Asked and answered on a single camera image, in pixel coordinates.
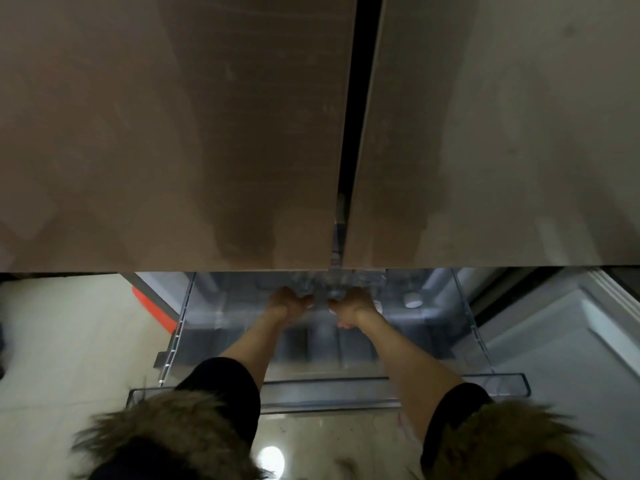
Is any grey fridge door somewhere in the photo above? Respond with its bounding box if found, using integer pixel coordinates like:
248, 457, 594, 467
342, 0, 640, 270

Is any white-lined open fridge door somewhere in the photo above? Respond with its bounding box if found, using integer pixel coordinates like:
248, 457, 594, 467
470, 268, 640, 480

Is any clear plastic container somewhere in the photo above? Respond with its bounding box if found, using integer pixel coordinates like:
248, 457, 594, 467
284, 269, 389, 301

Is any person's left hand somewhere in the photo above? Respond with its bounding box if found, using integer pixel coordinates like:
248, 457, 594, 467
267, 286, 316, 324

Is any person's left forearm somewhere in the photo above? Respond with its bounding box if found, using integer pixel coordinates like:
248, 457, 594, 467
219, 311, 292, 391

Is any orange strip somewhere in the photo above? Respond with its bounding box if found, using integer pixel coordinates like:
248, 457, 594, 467
131, 287, 179, 336

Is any person's right forearm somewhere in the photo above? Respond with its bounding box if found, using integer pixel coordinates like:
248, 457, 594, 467
345, 311, 467, 445

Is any black fur-trimmed jacket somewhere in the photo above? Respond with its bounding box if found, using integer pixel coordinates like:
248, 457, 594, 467
71, 357, 597, 480

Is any clear plastic freezer drawer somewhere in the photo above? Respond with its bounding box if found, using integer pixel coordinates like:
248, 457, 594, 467
126, 268, 530, 416

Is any brown fridge door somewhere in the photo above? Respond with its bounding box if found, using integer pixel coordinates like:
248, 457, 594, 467
0, 0, 359, 273

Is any person's right hand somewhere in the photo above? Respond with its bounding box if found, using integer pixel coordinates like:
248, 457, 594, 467
327, 287, 384, 330

